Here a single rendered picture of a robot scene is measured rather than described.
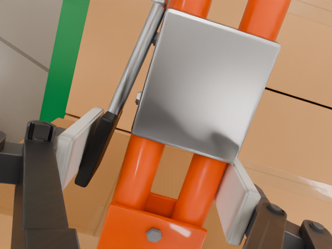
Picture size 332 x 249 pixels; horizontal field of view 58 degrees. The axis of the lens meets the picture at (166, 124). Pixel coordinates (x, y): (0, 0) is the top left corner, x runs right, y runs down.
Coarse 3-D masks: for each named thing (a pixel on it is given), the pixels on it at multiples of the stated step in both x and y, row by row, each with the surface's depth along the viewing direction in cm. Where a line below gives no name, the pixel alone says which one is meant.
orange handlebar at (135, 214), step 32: (192, 0) 15; (256, 0) 15; (288, 0) 15; (256, 32) 15; (128, 160) 18; (160, 160) 18; (192, 160) 18; (128, 192) 18; (192, 192) 18; (128, 224) 18; (160, 224) 18; (192, 224) 18
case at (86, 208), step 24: (120, 144) 66; (120, 168) 55; (168, 168) 61; (0, 192) 38; (72, 192) 43; (96, 192) 45; (168, 192) 51; (0, 216) 35; (72, 216) 38; (96, 216) 39; (216, 216) 47; (0, 240) 36; (96, 240) 35; (216, 240) 41
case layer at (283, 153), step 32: (96, 0) 66; (128, 0) 66; (224, 0) 66; (320, 0) 66; (96, 32) 68; (128, 32) 68; (288, 32) 68; (320, 32) 67; (96, 64) 70; (288, 64) 69; (320, 64) 69; (96, 96) 72; (128, 96) 72; (288, 96) 71; (320, 96) 71; (128, 128) 74; (256, 128) 73; (288, 128) 73; (320, 128) 73; (256, 160) 75; (288, 160) 75; (320, 160) 75; (288, 192) 77; (320, 192) 77
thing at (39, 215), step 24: (24, 144) 12; (48, 144) 13; (24, 168) 11; (48, 168) 11; (24, 192) 9; (48, 192) 10; (24, 216) 8; (48, 216) 9; (24, 240) 7; (48, 240) 7; (72, 240) 7
